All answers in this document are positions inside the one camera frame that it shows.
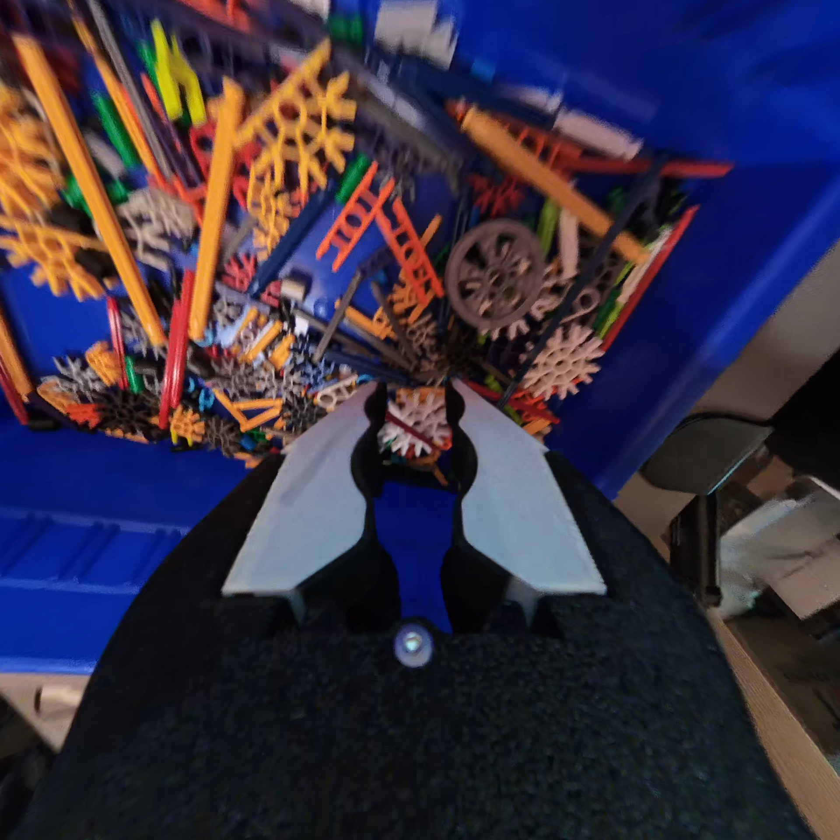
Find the pale plastic bag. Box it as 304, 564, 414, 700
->
720, 479, 840, 620

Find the pile of colourful toy parts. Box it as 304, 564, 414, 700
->
0, 0, 736, 463

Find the blue plastic bin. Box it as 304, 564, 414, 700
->
0, 0, 840, 677

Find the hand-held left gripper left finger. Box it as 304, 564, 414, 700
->
221, 381, 389, 618

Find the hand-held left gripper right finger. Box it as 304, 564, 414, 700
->
449, 381, 609, 618

